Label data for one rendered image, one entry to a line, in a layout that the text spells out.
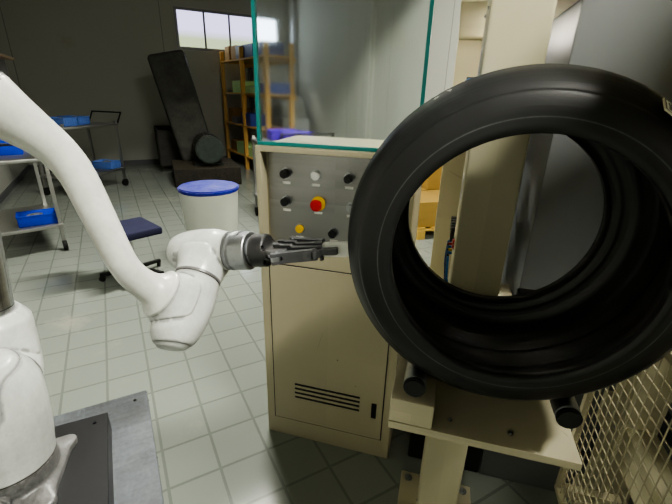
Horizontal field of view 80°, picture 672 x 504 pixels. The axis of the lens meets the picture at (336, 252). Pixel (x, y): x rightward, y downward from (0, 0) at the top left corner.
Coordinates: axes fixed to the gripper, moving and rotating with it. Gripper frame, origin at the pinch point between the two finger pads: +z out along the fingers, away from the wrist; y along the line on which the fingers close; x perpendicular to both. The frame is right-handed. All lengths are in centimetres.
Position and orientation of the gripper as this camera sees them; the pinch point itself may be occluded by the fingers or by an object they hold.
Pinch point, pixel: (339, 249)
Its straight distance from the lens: 84.4
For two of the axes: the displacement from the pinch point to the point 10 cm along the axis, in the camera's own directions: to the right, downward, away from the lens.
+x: 1.1, 9.4, 3.3
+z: 9.6, -0.1, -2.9
